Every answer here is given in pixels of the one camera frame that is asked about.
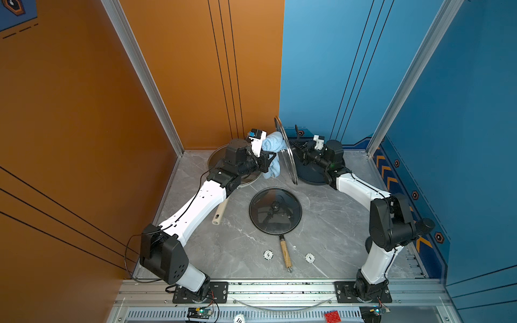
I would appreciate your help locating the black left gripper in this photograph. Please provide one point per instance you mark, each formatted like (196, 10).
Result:
(264, 165)

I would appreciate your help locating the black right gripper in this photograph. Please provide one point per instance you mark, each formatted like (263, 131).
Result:
(307, 150)

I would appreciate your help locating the glass lid with black knob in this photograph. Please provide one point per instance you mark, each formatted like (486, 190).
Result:
(276, 210)

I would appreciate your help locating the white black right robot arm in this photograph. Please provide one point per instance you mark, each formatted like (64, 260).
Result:
(371, 282)

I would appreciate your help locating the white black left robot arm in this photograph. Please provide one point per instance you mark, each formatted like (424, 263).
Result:
(162, 246)

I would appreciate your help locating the black round suction base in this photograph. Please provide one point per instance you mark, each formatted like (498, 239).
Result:
(397, 234)

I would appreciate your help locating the white round marker right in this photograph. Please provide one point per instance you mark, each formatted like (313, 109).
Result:
(310, 258)

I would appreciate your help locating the white round marker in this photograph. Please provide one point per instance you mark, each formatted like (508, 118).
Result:
(268, 255)
(310, 258)

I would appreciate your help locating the white round marker left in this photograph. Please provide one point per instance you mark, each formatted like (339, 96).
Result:
(268, 255)

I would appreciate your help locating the red block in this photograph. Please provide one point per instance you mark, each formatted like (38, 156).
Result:
(332, 317)

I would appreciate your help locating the green circuit board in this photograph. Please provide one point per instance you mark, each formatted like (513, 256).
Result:
(199, 314)

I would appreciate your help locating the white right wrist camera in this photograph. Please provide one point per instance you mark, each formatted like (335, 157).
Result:
(319, 142)

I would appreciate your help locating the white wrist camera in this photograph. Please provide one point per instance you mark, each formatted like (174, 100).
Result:
(256, 138)
(319, 142)

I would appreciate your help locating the brown pan with cream handle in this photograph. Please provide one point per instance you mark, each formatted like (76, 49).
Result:
(213, 160)

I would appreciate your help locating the black wok with handle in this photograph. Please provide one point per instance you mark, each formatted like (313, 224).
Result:
(311, 174)

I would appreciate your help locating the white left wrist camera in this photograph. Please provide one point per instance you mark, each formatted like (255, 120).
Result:
(256, 138)

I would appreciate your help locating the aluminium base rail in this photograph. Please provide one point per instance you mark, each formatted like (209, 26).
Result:
(274, 293)

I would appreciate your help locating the aluminium corner post right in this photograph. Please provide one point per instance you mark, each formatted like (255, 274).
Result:
(446, 14)

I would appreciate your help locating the aluminium corner post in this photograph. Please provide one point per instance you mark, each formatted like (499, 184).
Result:
(131, 46)
(446, 14)

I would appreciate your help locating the aluminium corner post left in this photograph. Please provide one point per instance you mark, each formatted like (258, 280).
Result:
(131, 46)

